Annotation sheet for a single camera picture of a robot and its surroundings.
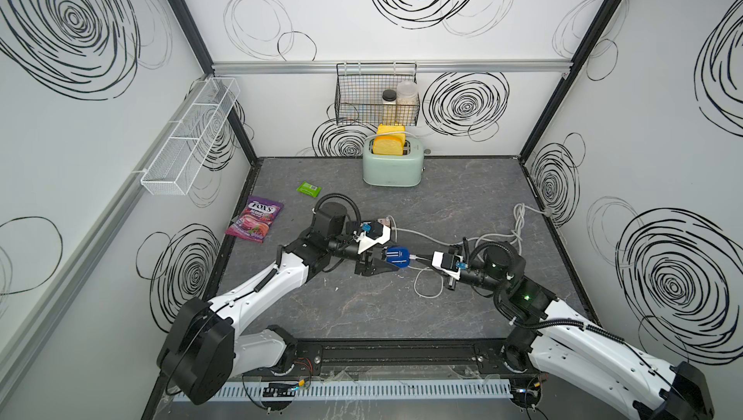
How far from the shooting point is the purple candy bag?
0.98m

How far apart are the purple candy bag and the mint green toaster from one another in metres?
0.36

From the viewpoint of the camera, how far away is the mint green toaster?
1036 mm
